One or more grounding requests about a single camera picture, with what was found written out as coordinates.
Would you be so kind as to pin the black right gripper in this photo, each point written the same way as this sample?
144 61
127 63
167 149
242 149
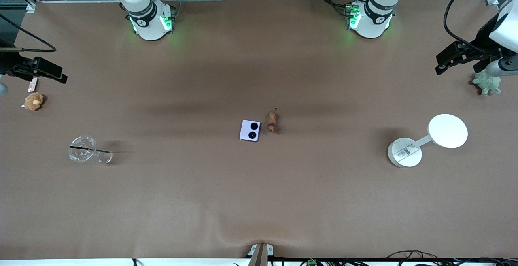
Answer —
8 62

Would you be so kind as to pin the metal table clamp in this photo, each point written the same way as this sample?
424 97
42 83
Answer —
260 254

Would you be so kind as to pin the brown lion statue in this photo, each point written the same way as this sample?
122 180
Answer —
272 121

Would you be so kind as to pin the brown plush toy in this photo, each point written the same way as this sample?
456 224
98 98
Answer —
34 101

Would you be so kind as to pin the small printed card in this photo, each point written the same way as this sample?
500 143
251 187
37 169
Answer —
32 86

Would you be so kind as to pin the lilac flip phone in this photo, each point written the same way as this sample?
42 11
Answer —
250 130

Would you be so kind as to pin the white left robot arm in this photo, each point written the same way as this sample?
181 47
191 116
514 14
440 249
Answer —
376 19

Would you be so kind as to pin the white round desk lamp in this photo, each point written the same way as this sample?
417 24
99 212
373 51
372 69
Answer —
447 131

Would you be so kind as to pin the green plush turtle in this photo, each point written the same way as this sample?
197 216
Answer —
489 84

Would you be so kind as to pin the black straw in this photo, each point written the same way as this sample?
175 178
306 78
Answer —
91 150

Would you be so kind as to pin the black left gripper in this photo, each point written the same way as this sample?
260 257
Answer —
484 40

